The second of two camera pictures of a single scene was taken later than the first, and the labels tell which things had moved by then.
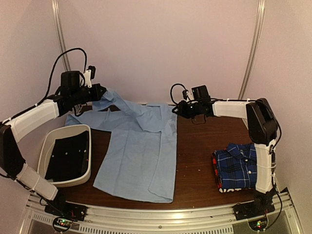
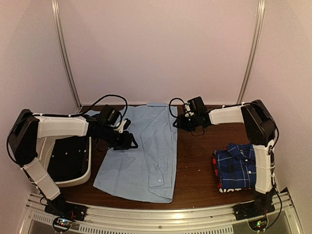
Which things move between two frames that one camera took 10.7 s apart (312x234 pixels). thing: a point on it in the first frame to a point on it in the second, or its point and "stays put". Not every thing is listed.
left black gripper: [97, 96] to [125, 142]
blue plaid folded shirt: [237, 165] stays put
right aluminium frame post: [261, 22] stays put
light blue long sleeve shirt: [139, 157] stays put
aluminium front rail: [162, 219] stays put
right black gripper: [182, 111] to [182, 124]
